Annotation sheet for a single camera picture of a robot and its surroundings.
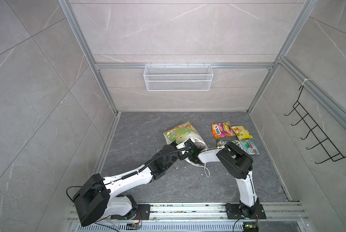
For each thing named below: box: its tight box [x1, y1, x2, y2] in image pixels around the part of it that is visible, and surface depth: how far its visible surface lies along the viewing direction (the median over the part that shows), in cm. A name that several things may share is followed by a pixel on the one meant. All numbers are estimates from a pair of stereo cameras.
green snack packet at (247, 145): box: [231, 138, 260, 156], surface depth 98 cm
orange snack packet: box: [211, 120, 234, 140], surface depth 107 cm
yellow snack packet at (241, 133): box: [230, 125, 254, 141], surface depth 103 cm
